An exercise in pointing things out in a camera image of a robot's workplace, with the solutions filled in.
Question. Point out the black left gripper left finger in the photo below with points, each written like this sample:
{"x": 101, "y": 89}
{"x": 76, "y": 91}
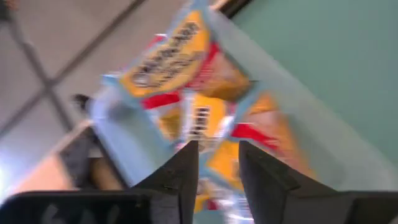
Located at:
{"x": 168, "y": 193}

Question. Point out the light blue plastic bin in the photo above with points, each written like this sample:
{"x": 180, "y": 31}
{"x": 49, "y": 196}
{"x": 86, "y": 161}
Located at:
{"x": 130, "y": 140}

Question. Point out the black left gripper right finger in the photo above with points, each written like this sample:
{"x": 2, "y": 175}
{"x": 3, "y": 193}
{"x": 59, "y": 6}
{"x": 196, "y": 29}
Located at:
{"x": 273, "y": 193}

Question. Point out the black table frame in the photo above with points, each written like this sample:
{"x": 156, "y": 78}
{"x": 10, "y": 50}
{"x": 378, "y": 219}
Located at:
{"x": 236, "y": 6}

